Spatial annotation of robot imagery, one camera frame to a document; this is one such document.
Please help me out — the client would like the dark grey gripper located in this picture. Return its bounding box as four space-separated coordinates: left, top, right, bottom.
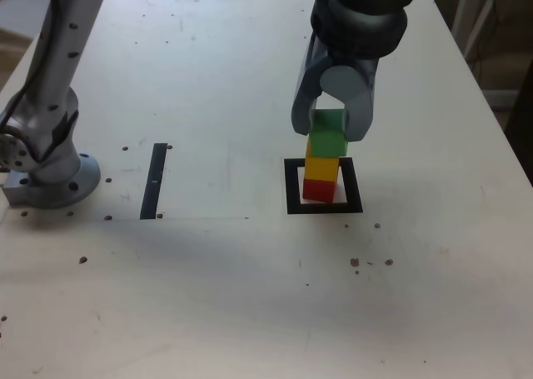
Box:
291 36 381 144

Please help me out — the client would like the green cube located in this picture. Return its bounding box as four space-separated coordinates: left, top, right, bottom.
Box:
309 108 350 157

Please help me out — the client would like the yellow cube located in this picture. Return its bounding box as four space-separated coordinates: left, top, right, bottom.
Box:
304 139 340 185

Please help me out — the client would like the red cube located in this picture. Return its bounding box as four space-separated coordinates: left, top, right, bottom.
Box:
301 177 338 203

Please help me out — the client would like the black tape square outline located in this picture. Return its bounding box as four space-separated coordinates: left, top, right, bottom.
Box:
283 157 364 216

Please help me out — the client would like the black tape strip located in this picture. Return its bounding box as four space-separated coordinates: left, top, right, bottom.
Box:
138 142 169 221

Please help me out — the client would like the white metal frame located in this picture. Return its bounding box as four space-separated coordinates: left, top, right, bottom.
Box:
451 0 505 60

